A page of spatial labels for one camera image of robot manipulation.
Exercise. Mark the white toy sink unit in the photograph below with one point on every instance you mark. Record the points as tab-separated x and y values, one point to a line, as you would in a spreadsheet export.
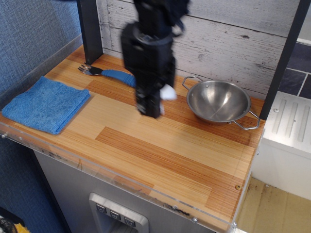
283	159

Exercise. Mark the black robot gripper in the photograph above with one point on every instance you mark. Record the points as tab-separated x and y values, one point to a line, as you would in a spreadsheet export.
152	63

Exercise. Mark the small steel two-handled pan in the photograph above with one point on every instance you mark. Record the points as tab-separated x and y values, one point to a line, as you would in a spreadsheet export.
219	102

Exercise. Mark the blue folded cloth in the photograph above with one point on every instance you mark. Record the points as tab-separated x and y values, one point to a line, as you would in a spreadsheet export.
47	106

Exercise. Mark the silver dispenser button panel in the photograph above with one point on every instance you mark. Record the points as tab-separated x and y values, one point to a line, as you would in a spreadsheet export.
111	217

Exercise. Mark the dark right shelf post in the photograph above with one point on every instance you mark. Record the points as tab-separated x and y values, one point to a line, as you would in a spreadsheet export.
294	31

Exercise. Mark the dark shelf post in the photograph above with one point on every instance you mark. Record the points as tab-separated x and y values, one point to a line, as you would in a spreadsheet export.
294	31
90	29

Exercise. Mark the yellow object bottom left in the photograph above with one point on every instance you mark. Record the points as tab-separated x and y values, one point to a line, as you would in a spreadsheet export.
8	226

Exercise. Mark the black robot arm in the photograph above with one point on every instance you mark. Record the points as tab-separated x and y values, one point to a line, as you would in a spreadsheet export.
157	18

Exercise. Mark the blue-handled metal spork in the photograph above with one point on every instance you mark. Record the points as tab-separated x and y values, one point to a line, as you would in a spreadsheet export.
126	78

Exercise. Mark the white toy mushroom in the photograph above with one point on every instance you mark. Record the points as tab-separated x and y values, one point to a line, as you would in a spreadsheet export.
167	93

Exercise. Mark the dark left shelf post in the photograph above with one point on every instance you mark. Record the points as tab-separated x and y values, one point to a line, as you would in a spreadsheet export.
90	29

